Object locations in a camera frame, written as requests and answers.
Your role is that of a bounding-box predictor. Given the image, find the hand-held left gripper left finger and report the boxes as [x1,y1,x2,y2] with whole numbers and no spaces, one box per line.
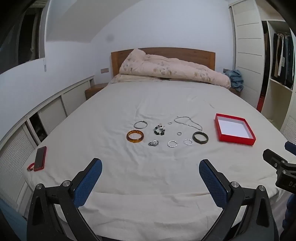
[26,158,103,241]

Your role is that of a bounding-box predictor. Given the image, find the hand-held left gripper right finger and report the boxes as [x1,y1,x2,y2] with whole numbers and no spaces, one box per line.
[198,159,279,241]

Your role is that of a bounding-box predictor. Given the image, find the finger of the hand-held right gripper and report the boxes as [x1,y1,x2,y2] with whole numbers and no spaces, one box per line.
[263,149,296,175]
[284,141,296,156]

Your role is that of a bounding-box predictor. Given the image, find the red jewelry box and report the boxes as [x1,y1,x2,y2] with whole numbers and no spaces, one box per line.
[215,113,256,146]

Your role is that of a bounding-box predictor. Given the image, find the dark green bangle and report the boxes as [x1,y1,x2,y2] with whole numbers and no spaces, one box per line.
[192,131,209,145]

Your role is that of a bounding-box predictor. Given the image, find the silver chain necklace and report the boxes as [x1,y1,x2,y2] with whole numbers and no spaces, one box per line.
[173,116,203,131]

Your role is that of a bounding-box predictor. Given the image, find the amber bangle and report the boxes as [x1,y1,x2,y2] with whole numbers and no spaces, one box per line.
[126,130,145,143]

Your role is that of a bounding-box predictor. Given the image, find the black beaded bracelet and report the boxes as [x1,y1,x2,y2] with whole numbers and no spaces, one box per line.
[153,124,166,136]

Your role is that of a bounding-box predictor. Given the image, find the dark blue cloth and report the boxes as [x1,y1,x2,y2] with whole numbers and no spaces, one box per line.
[286,192,296,234]

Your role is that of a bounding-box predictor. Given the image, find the open wardrobe shelf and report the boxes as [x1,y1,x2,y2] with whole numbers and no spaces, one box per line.
[261,20,296,144]

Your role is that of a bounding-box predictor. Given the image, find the red phone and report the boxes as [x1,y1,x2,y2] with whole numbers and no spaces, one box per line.
[33,146,47,172]

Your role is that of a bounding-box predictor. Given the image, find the red object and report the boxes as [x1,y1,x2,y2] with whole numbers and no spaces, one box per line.
[256,94,264,112]

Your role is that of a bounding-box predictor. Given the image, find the wooden nightstand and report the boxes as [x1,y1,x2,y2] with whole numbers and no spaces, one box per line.
[229,87,243,98]
[85,83,109,100]

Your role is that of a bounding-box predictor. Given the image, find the low white shutter cabinet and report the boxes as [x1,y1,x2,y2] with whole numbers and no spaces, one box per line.
[0,76,95,209]

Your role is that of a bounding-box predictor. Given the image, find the blue clothes pile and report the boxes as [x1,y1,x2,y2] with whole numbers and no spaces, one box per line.
[225,69,244,92]

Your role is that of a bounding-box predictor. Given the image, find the hanging clothes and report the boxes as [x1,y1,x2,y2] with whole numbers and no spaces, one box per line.
[273,32,296,88]

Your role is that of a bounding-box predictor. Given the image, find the white panelled wardrobe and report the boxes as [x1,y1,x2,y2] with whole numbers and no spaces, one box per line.
[231,0,265,112]

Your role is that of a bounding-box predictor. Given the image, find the beige pillow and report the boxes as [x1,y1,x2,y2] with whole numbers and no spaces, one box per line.
[109,73,162,84]

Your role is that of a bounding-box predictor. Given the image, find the beige floral quilt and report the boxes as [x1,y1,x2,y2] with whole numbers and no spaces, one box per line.
[119,49,231,88]

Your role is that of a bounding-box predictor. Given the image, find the wooden headboard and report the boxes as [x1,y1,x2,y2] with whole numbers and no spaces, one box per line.
[111,47,216,78]

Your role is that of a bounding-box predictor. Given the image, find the dark window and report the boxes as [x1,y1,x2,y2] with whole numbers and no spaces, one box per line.
[0,0,47,75]

